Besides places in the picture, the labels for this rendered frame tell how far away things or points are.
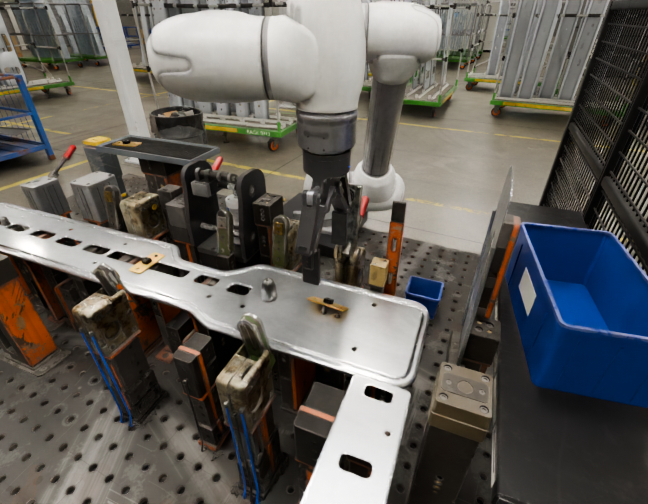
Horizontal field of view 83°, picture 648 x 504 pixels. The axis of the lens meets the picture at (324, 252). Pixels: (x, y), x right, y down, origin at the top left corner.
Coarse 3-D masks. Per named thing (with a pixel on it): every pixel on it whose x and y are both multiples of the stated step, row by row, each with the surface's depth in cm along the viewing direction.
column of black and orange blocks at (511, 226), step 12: (516, 216) 68; (504, 228) 66; (516, 228) 66; (504, 240) 67; (504, 252) 69; (492, 264) 71; (504, 264) 70; (492, 276) 72; (492, 288) 74; (480, 300) 76; (492, 300) 75; (480, 312) 77
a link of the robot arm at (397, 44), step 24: (384, 24) 89; (408, 24) 89; (432, 24) 90; (384, 48) 92; (408, 48) 92; (432, 48) 93; (384, 72) 98; (408, 72) 98; (384, 96) 106; (384, 120) 113; (384, 144) 121; (360, 168) 137; (384, 168) 131; (384, 192) 138
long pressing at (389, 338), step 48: (0, 240) 99; (48, 240) 99; (96, 240) 99; (144, 240) 98; (144, 288) 82; (192, 288) 82; (288, 288) 82; (336, 288) 82; (240, 336) 70; (288, 336) 69; (336, 336) 69; (384, 336) 69
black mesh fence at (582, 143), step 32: (640, 0) 98; (608, 32) 125; (640, 32) 97; (608, 64) 115; (608, 96) 110; (640, 96) 85; (576, 128) 136; (608, 128) 104; (576, 160) 128; (608, 160) 95; (640, 160) 80; (544, 192) 160; (608, 192) 91; (640, 224) 74; (640, 256) 71
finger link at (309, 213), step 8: (304, 192) 54; (304, 200) 55; (304, 208) 55; (312, 208) 55; (304, 216) 55; (312, 216) 55; (304, 224) 55; (312, 224) 55; (304, 232) 55; (312, 232) 55; (296, 240) 56; (304, 240) 56; (312, 240) 56; (296, 248) 56; (312, 248) 56
